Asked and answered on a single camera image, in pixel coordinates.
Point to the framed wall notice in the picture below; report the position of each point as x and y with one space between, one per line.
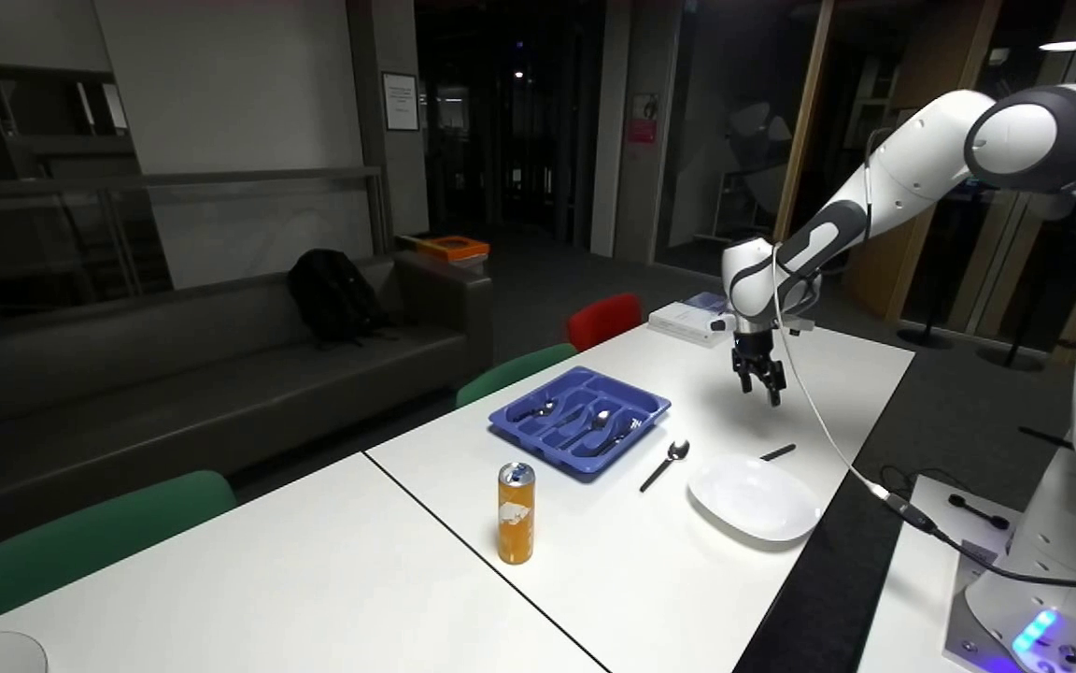
402 101

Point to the white square plate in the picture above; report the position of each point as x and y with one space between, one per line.
747 499

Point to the red chair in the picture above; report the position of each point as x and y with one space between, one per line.
604 322

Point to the grey sofa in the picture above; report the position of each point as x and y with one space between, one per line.
130 385

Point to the shiny metal spoon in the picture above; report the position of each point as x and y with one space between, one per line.
547 408

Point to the ceiling light strip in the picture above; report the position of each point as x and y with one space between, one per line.
1075 46

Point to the blue plastic cutlery tray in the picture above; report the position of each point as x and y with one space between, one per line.
526 434

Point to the glass railing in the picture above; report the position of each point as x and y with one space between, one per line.
64 238

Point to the orange drink can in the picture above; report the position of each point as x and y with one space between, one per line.
516 518

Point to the green chair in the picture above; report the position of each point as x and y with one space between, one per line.
77 549
512 370

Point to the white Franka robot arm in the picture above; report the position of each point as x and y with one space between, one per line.
912 172

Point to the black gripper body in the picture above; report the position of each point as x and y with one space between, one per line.
759 346

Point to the blue book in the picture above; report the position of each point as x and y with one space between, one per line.
725 303

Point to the bin with orange lid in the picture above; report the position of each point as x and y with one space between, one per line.
454 250

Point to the black backpack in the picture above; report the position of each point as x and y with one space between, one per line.
333 296

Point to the red wall sign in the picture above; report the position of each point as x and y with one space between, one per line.
639 121

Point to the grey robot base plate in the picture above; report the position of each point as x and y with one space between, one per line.
1062 638

